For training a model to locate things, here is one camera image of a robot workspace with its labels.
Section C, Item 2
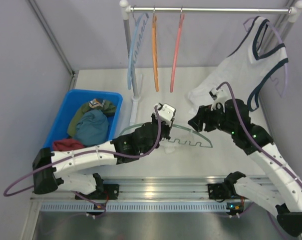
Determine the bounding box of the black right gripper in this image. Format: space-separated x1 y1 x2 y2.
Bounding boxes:
188 101 236 135

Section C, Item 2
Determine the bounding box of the green hanger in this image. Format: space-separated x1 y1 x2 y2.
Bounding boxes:
119 122 213 150

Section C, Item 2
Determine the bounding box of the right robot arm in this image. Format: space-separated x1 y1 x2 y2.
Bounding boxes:
188 99 302 237

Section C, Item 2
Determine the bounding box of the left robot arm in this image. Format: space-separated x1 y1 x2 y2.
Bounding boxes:
33 110 175 199

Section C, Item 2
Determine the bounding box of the white navy-trimmed tank top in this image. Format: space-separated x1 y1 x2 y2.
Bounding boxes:
188 16 283 114

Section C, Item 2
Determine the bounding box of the lilac hanger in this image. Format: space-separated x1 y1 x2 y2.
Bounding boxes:
242 16 289 98

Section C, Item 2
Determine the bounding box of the pink hanger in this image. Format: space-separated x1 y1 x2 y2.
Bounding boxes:
170 8 184 93

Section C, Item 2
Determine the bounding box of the light blue hanger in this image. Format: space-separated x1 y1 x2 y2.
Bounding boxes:
127 13 149 90

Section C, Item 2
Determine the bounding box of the orange hanger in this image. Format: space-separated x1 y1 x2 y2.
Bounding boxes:
151 10 159 92

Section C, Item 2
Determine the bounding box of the olive green garment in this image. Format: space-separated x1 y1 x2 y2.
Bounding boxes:
67 98 117 137

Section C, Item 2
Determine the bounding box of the teal blue garment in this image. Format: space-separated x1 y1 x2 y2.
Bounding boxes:
73 109 109 147

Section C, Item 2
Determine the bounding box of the blue plastic bin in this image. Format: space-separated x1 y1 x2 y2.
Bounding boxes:
43 89 123 148

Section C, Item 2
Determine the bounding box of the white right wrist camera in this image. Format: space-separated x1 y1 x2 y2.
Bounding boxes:
209 88 227 111

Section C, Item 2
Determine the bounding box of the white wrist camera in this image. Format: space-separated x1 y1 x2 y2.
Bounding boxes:
209 88 227 111
154 103 176 127

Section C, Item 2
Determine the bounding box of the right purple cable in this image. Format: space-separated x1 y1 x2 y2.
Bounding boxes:
210 81 302 238

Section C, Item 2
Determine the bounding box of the purple cable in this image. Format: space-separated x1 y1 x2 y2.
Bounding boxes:
210 81 302 238
3 104 163 197

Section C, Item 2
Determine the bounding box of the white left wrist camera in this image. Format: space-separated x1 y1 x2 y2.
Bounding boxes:
154 103 176 127

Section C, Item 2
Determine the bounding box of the aluminium mounting rail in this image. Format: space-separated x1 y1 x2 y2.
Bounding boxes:
30 175 274 203

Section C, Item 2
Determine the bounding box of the white slotted cable duct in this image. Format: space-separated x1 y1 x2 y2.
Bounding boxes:
40 201 254 213

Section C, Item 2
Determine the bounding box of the white garment rack with rail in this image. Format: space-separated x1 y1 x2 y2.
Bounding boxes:
119 0 302 125

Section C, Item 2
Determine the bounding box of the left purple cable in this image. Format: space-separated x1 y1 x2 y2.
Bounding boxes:
3 104 163 197

